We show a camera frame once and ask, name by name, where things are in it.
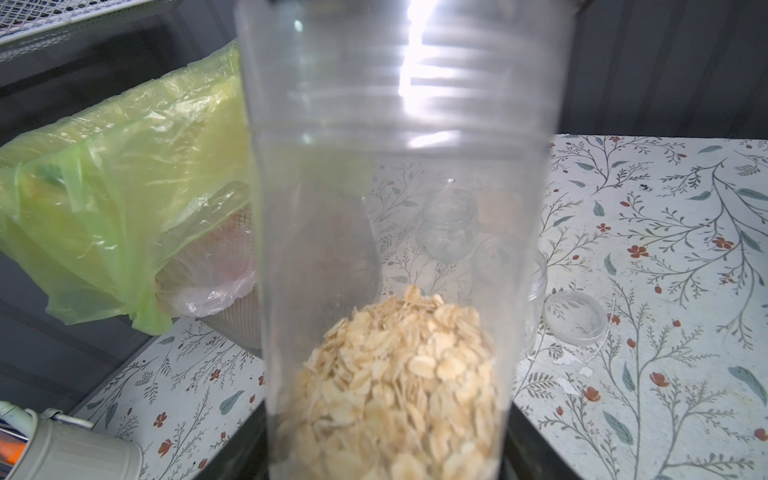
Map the grey trash bin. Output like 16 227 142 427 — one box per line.
201 206 263 359

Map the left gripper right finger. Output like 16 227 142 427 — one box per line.
503 404 581 480

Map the glass oatmeal jar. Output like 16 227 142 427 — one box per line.
235 1 578 479
470 237 548 359

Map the clear plastic jar lid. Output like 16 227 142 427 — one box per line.
543 291 609 346

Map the white wire mesh basket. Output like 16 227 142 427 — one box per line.
1 0 176 44

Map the white pen cup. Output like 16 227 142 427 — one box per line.
1 401 143 479

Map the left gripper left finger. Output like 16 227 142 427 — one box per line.
195 404 267 480

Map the green plastic bin liner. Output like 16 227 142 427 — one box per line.
1 42 253 335

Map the floral table mat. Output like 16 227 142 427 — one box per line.
74 135 767 479

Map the oatmeal jar with beige lid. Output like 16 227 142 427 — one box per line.
417 189 478 263

